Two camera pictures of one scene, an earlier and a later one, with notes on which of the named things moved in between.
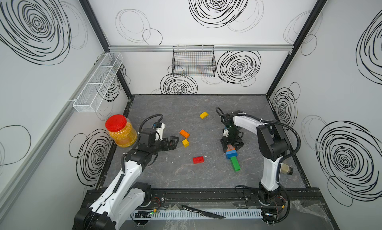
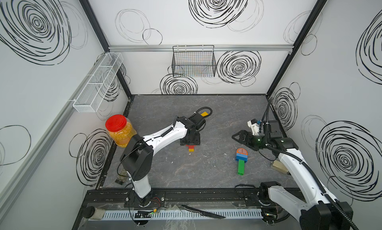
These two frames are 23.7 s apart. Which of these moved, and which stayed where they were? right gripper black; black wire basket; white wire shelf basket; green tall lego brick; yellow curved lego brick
Moved: green tall lego brick; right gripper black
Stayed: yellow curved lego brick; white wire shelf basket; black wire basket
